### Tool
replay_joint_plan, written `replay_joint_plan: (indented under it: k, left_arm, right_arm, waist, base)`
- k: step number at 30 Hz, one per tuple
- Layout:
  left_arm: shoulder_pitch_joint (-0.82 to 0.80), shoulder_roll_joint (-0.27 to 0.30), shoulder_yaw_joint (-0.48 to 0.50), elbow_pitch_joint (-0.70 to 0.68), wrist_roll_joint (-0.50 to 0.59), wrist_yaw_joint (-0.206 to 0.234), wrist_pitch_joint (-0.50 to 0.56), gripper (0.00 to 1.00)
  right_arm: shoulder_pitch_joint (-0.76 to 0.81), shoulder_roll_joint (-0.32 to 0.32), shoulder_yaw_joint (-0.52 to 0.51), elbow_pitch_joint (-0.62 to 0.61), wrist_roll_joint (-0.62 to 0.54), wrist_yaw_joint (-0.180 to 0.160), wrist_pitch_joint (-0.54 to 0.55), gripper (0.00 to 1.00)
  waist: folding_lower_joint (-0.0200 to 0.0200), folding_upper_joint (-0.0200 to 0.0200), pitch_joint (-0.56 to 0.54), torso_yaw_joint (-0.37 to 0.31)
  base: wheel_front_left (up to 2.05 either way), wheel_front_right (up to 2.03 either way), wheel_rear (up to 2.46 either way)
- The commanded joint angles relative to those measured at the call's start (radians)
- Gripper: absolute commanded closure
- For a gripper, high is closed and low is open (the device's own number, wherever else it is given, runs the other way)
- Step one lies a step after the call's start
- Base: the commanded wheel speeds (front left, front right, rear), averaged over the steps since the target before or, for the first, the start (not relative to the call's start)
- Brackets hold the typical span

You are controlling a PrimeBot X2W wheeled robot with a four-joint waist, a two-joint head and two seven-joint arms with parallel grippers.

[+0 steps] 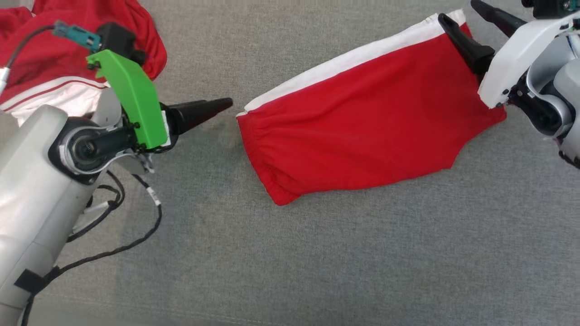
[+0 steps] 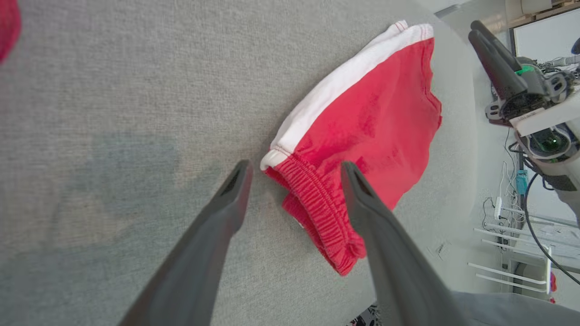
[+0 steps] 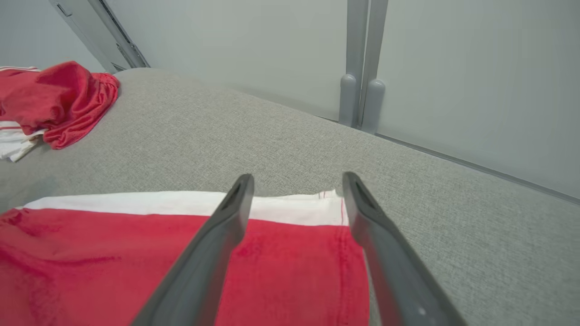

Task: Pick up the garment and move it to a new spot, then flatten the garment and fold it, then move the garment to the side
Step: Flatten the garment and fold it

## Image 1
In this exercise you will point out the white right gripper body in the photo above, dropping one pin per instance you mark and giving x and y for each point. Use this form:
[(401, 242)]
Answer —
[(512, 63)]

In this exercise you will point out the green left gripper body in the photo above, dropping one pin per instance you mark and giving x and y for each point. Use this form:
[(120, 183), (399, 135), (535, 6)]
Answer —
[(136, 99)]

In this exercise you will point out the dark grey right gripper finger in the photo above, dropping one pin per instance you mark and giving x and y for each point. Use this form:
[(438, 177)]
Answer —
[(500, 18), (469, 47)]

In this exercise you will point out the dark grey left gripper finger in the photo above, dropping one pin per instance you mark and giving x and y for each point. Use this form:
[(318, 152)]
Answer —
[(195, 113)]

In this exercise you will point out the red white t-shirt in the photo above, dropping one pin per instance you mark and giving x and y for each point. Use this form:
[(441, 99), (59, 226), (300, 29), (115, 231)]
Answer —
[(45, 59)]

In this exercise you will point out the red shorts with white stripe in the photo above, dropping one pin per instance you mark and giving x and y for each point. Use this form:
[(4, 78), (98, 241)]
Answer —
[(362, 127)]

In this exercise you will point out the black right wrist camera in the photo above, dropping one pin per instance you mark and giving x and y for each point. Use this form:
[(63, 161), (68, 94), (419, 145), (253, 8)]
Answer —
[(548, 7)]

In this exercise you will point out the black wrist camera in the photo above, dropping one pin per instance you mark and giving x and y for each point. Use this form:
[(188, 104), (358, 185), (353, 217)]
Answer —
[(118, 40), (548, 7)]

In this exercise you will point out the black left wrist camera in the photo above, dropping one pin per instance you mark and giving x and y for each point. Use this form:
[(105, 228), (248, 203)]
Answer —
[(118, 40)]

